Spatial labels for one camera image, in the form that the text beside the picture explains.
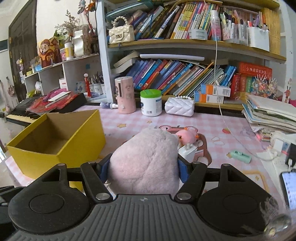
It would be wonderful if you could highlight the white quilted pearl purse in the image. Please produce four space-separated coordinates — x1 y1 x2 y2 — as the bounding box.
165 96 195 117

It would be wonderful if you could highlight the white charger plug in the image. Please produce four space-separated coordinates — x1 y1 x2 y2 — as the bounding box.
178 143 198 163

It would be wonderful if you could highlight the pink cylindrical humidifier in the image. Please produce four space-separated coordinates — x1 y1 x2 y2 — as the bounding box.
115 76 137 114

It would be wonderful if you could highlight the smartphone lit screen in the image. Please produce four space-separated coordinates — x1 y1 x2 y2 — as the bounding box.
280 169 296 210

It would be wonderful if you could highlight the cream pearl handle handbag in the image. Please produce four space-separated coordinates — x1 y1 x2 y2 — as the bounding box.
109 16 135 45

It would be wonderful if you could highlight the red packets pile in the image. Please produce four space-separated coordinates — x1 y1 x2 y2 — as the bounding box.
26 89 79 114

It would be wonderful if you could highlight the white cubby shelf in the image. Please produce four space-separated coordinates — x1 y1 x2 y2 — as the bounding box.
25 54 102 95

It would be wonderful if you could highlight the fortune god figure box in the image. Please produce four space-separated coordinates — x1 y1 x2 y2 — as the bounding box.
38 37 62 68

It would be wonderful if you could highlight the white wooden bookshelf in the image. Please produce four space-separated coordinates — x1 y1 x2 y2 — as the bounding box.
95 1 295 102

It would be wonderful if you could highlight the white power strip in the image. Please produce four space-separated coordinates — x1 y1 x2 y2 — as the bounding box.
270 131 296 155

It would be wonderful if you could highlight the white pen holder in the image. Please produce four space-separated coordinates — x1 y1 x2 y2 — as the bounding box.
248 27 269 52

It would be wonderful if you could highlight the white charging cable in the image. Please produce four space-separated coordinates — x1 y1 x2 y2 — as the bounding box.
203 0 278 162

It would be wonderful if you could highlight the lower orange white box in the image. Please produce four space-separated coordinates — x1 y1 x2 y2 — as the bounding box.
194 91 224 104

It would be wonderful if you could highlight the upper orange white box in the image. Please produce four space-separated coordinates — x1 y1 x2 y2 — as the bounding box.
201 84 231 97

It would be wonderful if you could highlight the dark wooden door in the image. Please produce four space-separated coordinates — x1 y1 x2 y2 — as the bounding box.
9 1 37 101

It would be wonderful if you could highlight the red santa pen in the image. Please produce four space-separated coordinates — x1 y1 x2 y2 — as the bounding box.
84 73 91 97

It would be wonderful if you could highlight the pink plush bird toy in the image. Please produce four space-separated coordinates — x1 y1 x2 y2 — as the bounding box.
176 129 199 146

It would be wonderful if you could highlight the mint green small gadget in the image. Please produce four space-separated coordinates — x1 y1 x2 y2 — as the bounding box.
230 151 251 164

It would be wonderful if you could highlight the white yellow label bottle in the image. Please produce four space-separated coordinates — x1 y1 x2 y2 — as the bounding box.
65 42 74 60

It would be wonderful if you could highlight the stack of paper books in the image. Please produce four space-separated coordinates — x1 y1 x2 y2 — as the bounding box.
242 94 295 133

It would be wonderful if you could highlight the orange white box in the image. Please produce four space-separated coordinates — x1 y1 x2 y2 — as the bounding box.
194 91 224 104
201 84 231 97

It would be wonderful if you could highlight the yellow cardboard box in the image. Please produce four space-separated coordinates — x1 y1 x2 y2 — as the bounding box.
7 110 106 179

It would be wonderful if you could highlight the black electronic keyboard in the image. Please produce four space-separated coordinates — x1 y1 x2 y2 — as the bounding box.
5 93 87 128

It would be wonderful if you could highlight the pink fluffy plush pouch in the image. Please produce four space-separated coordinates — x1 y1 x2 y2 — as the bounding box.
108 128 180 196

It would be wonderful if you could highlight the red dictionary box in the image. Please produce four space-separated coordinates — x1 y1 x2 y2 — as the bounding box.
238 62 273 77

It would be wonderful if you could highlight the white jar green lid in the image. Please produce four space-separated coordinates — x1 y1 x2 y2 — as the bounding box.
140 89 162 117

